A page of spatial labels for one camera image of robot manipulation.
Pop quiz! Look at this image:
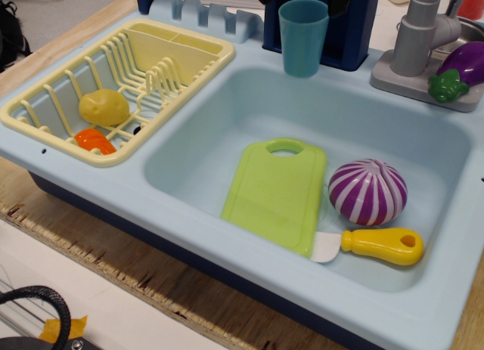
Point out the light blue toy sink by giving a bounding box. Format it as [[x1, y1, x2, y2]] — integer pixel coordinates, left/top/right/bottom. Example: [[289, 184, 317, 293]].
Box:
[[1, 13, 483, 349]]

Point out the black corrugated cable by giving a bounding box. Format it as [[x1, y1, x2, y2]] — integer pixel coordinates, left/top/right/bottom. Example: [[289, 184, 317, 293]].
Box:
[[0, 285, 73, 350]]

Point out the teal plastic cup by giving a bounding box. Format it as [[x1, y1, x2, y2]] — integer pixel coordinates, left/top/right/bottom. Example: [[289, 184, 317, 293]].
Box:
[[278, 0, 330, 78]]

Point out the grey toy faucet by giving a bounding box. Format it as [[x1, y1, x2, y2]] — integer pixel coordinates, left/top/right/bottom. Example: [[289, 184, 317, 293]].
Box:
[[370, 0, 483, 113]]

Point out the green toy cutting board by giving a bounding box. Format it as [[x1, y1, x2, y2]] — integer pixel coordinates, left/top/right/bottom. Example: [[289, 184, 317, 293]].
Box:
[[221, 138, 327, 258]]

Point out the red object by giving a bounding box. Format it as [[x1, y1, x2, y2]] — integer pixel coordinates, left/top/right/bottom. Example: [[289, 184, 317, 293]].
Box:
[[458, 0, 483, 20]]

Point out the yellow tape piece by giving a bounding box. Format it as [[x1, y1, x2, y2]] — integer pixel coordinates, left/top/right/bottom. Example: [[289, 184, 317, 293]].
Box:
[[39, 314, 88, 344]]

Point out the black bag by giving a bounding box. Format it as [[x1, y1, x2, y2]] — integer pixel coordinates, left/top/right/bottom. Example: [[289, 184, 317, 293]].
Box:
[[1, 1, 32, 73]]

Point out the purple striped toy onion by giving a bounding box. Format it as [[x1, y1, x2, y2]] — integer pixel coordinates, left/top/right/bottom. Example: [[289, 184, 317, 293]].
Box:
[[327, 159, 408, 226]]

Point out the purple toy eggplant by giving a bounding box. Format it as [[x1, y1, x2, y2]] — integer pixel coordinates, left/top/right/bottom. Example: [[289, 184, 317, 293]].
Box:
[[428, 41, 483, 103]]

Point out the yellow handled toy knife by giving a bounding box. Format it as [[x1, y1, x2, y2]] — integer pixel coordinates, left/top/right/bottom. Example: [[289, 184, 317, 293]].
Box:
[[311, 228, 424, 266]]

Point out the light blue plate holder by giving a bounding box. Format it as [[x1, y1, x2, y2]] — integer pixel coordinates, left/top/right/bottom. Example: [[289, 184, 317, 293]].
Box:
[[148, 0, 263, 44]]

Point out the yellow toy potato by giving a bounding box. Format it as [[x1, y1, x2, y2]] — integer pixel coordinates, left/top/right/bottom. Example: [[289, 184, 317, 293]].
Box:
[[79, 88, 130, 126]]

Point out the yellow dish drying rack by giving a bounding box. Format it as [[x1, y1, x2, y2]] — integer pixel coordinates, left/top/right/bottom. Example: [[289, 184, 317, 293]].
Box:
[[1, 19, 235, 167]]

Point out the orange toy carrot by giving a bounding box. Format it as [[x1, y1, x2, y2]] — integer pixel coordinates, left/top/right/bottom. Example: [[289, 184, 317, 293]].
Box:
[[74, 129, 116, 155]]

